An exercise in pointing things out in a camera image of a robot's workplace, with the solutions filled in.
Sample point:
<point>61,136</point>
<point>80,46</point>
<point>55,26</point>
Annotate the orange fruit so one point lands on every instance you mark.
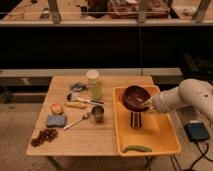
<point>56,108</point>

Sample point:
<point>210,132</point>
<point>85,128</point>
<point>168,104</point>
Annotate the yellow plastic tray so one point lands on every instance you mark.
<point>157,131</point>

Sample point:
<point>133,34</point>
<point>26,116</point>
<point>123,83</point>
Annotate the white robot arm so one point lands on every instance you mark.
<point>190,92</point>

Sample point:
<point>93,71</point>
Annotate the wooden table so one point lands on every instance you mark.
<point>85,138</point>

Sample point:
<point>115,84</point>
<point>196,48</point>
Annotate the black box on floor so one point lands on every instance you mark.
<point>196,132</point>

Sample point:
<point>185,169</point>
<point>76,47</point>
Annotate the grey crumpled cloth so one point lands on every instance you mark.
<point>78,87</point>

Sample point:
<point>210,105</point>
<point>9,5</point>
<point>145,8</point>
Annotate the green chili pepper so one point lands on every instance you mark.
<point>137,148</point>

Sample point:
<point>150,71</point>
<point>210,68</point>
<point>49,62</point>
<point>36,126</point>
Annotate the small dark metal cup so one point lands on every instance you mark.
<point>98,112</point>

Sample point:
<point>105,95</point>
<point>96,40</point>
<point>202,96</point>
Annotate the dark red bowl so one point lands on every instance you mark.
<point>134,97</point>

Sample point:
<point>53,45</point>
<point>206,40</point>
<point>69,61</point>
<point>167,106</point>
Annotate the blue sponge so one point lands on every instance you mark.
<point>56,121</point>

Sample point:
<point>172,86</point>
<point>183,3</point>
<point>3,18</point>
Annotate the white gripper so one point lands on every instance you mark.
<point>149,105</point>

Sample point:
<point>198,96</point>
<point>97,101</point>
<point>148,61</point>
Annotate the bunch of dark grapes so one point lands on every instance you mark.
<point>44,135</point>

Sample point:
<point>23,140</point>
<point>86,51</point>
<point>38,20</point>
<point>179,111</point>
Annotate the yellow banana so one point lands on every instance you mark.
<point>76,105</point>

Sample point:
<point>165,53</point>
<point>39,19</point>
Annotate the wooden spoon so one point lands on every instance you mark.
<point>84,117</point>

